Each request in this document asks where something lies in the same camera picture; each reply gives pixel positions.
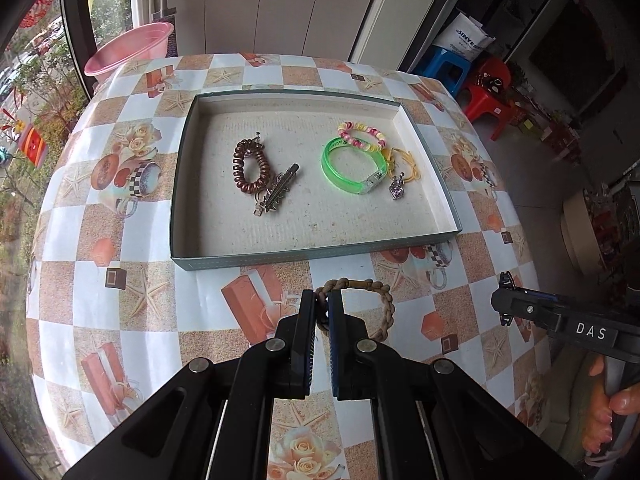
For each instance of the silver spiked hair clip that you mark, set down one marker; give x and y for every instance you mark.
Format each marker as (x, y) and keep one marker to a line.
(282, 187)

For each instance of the person's right hand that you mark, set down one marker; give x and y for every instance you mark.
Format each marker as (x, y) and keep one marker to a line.
(597, 415)

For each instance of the red plastic stool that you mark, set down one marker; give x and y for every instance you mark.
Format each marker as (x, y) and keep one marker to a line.
(492, 105)

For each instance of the pink plastic basin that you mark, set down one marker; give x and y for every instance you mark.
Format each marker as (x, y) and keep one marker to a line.
(130, 45)

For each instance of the blue plastic stool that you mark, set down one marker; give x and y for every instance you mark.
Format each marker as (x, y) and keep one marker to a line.
(445, 57)

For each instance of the checkered printed tablecloth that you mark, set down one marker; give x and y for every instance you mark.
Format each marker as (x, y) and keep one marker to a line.
(125, 240)

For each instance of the round beige container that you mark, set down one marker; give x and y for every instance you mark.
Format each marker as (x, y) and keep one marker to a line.
(580, 235)

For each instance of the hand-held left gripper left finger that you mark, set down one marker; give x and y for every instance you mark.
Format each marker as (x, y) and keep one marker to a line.
(302, 330)

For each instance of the silver strawberry pendant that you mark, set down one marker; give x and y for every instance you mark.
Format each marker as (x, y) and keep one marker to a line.
(397, 190)

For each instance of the white printed bag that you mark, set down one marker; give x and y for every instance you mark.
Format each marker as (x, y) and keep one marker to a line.
(465, 35)

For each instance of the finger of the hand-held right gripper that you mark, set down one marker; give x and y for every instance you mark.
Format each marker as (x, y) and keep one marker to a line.
(530, 307)

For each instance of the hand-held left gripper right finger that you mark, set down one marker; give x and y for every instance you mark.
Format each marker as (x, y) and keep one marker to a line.
(336, 350)

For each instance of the beige cabinet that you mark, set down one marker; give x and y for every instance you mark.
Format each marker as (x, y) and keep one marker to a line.
(280, 10)

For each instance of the grey-green cardboard tray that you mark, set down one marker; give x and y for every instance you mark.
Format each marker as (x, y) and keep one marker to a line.
(300, 220)

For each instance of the black claw hair clip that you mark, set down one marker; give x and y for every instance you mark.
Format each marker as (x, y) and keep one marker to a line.
(505, 280)

